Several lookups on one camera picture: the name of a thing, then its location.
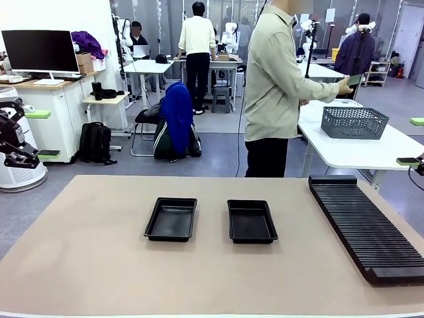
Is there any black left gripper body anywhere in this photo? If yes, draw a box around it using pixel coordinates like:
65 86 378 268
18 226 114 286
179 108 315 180
0 113 26 150

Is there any black rectangular ESD tray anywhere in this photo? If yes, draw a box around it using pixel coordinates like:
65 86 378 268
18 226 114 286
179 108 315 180
227 199 280 245
143 197 199 242

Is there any person's right forearm beige sleeve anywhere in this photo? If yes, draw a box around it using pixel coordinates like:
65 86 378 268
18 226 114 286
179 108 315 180
296 78 342 104

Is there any person's right hand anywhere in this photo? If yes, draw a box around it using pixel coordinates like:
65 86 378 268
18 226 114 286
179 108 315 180
337 76 354 97

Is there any white desk with wood top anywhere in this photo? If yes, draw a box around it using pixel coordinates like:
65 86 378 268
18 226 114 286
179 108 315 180
0 70 102 164

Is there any black backpack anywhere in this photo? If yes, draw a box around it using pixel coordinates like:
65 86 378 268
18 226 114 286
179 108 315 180
78 121 118 166

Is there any black keyboard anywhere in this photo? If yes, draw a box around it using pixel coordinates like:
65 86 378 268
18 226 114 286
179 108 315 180
52 74 86 82

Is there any white shelf rack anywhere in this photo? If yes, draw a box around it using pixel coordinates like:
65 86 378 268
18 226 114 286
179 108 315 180
363 60 392 88

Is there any grey plastic mesh basket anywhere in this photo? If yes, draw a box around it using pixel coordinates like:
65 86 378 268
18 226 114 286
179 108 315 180
320 106 390 140

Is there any black computer monitor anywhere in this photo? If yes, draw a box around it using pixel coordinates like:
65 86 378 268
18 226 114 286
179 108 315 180
1 29 81 87

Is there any small wood-top side table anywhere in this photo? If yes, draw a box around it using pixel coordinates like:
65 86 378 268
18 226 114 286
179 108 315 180
81 91 131 152

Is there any black cloth bundle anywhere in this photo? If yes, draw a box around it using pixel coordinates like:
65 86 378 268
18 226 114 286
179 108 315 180
99 88 126 100

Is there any black slotted board rack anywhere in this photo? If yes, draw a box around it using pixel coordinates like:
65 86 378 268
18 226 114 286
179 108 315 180
307 174 424 287

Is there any purple cloth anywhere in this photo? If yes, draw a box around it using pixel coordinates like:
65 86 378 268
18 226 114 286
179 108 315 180
70 30 106 61

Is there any person in navy jacket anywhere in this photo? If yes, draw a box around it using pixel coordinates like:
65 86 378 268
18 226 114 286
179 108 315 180
333 13 377 83

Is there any black jacket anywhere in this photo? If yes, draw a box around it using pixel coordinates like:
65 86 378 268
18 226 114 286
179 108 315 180
134 101 166 126

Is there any white office table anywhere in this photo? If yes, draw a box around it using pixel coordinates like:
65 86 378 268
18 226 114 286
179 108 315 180
295 60 348 100
123 59 176 102

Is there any silver laptop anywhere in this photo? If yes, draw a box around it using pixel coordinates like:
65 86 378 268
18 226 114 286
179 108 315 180
132 44 151 61

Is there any seated person in black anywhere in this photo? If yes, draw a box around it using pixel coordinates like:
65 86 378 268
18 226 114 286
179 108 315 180
129 20 150 47

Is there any black tripod stand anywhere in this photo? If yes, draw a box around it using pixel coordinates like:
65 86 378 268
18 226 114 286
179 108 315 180
303 20 319 80

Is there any blue jacket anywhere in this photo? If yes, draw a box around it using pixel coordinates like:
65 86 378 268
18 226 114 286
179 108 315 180
159 81 195 156

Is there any person in beige shirt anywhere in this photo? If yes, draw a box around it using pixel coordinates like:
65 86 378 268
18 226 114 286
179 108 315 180
242 0 354 178

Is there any person in cream sweater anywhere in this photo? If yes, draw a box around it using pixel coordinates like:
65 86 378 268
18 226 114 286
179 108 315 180
178 1 217 115

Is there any grey plastic stool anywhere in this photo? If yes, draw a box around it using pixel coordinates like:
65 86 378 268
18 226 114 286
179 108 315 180
211 86 233 115

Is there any white workbench table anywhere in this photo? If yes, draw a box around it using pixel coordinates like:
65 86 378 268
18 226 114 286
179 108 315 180
172 54 244 112

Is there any thin black right gripper cable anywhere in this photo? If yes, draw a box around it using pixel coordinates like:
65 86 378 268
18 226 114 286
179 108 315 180
407 164 424 184

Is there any metal frame chair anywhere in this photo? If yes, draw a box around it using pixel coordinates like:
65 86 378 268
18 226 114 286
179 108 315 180
131 109 199 158

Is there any hanging black cable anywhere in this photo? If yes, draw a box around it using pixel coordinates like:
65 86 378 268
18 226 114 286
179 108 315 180
234 78 246 178

